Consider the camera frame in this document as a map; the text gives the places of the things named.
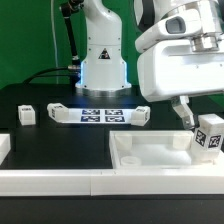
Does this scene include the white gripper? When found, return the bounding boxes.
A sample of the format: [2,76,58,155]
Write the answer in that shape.
[137,43,224,130]

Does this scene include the white square table top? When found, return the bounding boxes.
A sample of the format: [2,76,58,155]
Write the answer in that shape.
[109,130,224,169]

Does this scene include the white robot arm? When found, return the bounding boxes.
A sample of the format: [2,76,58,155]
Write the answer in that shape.
[60,0,224,129]

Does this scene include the sheet of fiducial markers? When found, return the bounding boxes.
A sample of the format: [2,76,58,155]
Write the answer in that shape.
[67,108,133,124]

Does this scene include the white front fence wall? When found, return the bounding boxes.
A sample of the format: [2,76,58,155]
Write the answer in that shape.
[0,169,224,196]

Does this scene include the white fence wall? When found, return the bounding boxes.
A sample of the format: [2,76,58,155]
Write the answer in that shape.
[0,169,224,196]
[0,134,11,165]

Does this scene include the black cable bundle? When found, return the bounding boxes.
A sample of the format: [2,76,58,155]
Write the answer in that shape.
[22,66,82,84]

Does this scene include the grey hanging cable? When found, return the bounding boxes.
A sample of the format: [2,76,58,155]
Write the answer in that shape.
[50,0,60,84]

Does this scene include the white left fence wall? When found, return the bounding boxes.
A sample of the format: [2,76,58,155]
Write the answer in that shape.
[0,134,11,165]

